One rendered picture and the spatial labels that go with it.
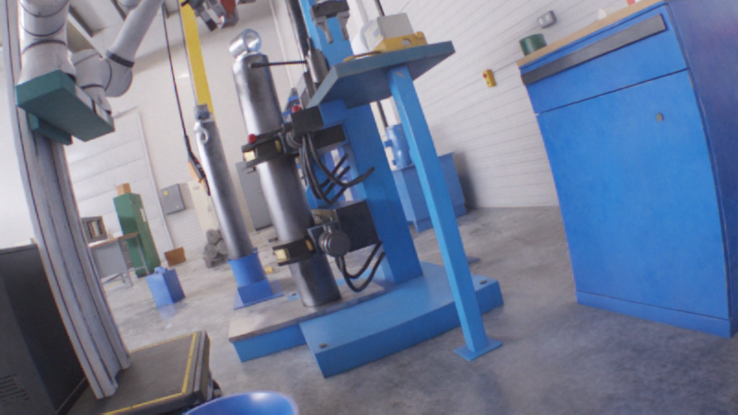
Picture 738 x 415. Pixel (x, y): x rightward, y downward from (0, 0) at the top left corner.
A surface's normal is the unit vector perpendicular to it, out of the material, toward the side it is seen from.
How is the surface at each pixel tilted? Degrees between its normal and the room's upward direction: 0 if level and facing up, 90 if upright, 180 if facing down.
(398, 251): 90
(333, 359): 90
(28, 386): 90
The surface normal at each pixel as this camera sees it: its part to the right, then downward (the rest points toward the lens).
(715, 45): 0.28, -0.07
